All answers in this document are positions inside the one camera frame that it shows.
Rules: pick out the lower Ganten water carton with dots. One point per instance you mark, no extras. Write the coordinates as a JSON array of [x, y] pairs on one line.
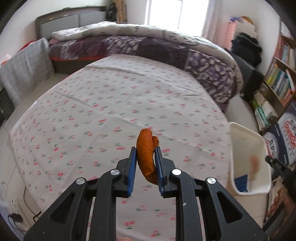
[[273, 143]]

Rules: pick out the pink white cabinet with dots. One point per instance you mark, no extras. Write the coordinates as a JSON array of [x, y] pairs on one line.
[[235, 26]]

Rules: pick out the upper Ganten water carton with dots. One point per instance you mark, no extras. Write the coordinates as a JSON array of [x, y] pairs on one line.
[[287, 129]]

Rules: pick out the window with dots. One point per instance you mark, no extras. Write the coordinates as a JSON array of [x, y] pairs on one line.
[[187, 17]]

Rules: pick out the cherry print table cloth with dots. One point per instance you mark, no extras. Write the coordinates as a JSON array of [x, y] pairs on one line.
[[84, 125]]

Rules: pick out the wooden bookshelf with books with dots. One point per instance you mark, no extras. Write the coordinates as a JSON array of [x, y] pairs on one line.
[[277, 90]]

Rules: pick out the white plastic trash bin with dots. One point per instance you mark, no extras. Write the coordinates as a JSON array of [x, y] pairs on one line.
[[248, 153]]

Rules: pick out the dark blue long carton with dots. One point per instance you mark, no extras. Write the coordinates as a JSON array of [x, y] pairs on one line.
[[242, 183]]

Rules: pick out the grey bed headboard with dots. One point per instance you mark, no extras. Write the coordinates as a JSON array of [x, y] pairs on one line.
[[68, 18]]

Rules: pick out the pile of dark clothes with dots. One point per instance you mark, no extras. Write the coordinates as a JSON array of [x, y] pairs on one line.
[[248, 48]]

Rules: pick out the grey checked cushion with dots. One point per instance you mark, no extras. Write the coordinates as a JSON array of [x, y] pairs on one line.
[[26, 70]]

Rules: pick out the orange peel piece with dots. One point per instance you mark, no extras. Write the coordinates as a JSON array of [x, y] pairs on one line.
[[146, 144]]

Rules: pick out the black power adapter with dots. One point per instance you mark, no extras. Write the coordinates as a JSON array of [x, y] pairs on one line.
[[16, 217]]

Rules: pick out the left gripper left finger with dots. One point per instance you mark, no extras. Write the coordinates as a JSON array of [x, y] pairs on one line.
[[86, 210]]

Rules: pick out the plaid coat on rack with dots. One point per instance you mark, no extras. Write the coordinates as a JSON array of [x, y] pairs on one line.
[[117, 12]]

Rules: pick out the black storage bench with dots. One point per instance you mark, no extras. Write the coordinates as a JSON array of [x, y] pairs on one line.
[[252, 77]]

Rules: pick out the patterned curtain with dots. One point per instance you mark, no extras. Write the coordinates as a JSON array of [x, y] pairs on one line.
[[212, 21]]

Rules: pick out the ganten water carton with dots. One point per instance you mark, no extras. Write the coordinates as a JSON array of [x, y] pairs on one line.
[[287, 129], [273, 143]]

